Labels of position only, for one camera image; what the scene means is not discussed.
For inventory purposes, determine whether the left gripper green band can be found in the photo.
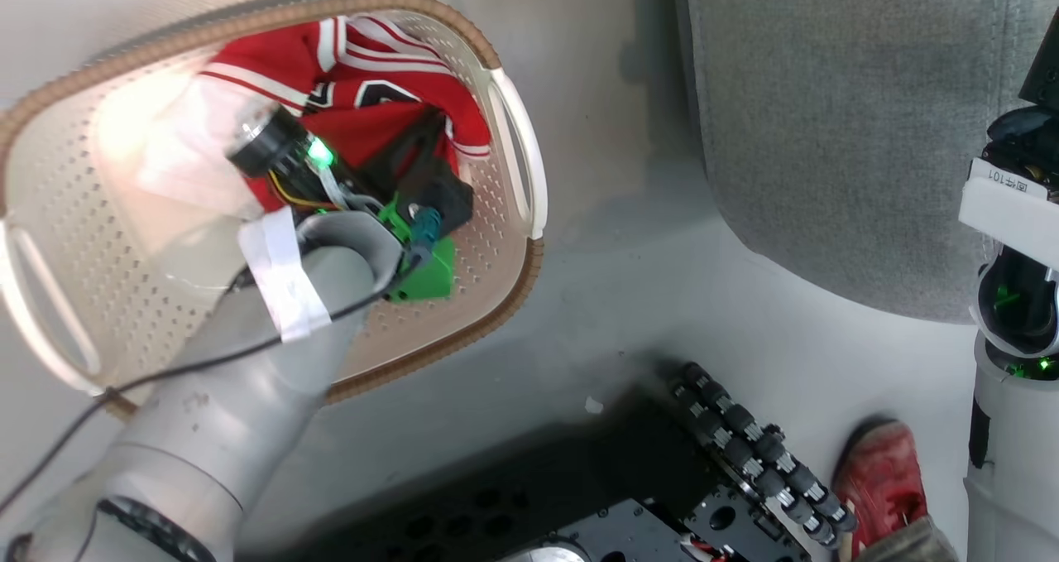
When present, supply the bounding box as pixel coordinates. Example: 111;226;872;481
226;103;477;304

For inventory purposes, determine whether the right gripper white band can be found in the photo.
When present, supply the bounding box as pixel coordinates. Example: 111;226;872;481
958;6;1059;254

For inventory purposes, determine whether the red and white jersey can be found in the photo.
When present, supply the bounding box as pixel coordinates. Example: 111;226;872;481
199;13;494;215

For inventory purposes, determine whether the grey fabric sofa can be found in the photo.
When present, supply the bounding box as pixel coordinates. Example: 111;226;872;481
673;0;1059;324

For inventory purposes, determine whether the white tape strip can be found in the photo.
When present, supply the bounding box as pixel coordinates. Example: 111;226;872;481
237;207;333;344

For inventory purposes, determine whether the white perforated laundry basket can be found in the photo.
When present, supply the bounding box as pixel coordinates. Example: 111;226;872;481
0;0;549;420

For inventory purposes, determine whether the red shoe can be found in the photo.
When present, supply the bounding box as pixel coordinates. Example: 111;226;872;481
831;417;932;556

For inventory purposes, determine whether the black roller base wheel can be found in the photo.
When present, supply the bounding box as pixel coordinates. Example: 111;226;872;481
668;362;859;548

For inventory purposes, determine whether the grey trouser leg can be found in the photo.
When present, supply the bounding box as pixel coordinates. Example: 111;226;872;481
856;515;961;562

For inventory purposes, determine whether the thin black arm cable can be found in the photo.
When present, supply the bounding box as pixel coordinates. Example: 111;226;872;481
0;276;398;515

